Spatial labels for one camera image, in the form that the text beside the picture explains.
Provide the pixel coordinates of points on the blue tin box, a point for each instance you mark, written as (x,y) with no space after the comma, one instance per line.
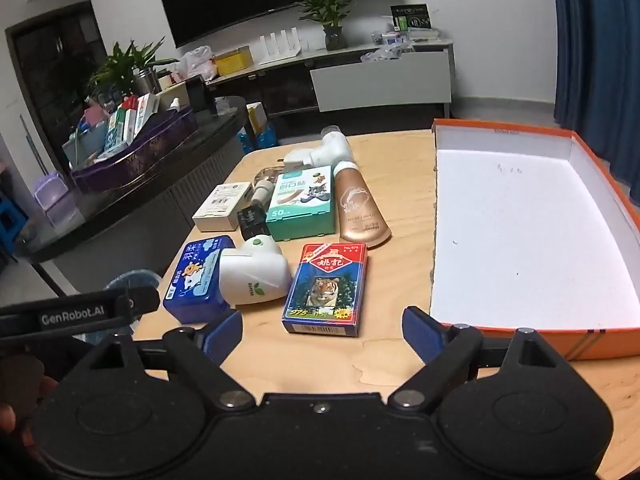
(196,280)

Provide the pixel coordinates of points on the white router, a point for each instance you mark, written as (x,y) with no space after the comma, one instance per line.
(275,49)

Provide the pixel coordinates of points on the purple plastic stool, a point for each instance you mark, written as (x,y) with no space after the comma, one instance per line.
(52,200)

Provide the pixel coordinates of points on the small black box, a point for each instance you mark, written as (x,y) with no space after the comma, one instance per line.
(252,222)

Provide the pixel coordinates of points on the clear plastic bag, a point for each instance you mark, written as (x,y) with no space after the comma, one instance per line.
(385,52)

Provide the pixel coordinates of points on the pile of medicine boxes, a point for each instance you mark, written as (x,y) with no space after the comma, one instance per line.
(117,127)

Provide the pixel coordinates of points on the white plastic bag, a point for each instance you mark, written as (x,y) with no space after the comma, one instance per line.
(196,62)

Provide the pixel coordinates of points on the trash bin blue liner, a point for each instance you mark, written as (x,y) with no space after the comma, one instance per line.
(132,280)

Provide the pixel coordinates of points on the small white carton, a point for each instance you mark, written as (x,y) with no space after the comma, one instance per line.
(220,207)

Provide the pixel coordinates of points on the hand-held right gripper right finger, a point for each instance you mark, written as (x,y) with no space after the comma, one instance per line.
(421,332)

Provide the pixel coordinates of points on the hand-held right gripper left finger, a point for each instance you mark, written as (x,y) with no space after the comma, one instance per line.
(224,334)

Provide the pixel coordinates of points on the black glass coffee table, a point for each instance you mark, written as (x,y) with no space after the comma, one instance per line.
(125,210)

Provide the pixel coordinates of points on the black and green box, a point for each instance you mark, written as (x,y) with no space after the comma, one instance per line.
(411,16)

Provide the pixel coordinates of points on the black square box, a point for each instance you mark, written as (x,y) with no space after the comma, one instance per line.
(196,94)

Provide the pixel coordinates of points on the orange cardboard box white inside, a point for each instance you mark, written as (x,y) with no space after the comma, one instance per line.
(505,240)

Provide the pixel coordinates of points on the potted plant dark vase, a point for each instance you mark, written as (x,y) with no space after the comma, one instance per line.
(327,10)

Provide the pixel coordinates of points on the teal bandage box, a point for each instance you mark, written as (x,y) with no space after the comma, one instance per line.
(299,202)

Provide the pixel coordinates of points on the person's left hand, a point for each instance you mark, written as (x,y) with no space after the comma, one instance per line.
(25,395)

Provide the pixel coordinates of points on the gold tube white cap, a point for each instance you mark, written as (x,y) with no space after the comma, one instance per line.
(357,205)

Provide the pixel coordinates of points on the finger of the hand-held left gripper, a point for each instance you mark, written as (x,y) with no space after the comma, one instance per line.
(140,301)

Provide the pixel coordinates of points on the blue plastic bag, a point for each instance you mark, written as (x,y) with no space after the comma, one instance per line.
(260,137)

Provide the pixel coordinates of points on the yellow box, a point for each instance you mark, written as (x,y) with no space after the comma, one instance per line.
(232,63)

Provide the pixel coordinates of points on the tiger print playing card box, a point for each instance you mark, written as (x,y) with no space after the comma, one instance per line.
(324,290)

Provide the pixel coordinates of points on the leafy plant metal pot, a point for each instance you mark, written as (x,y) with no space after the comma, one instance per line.
(127,67)

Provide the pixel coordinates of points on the purple tray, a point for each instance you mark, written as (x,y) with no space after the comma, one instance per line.
(135,155)

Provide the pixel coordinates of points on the blue plastic stool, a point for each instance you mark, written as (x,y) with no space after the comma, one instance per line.
(11,227)

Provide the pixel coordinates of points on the blue curtain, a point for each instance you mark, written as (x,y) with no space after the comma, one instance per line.
(595,60)

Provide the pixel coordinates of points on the grey television cabinet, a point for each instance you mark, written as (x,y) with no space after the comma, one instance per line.
(380,82)

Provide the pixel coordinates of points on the white heart-shaped plug-in device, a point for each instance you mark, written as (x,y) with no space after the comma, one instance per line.
(257,272)

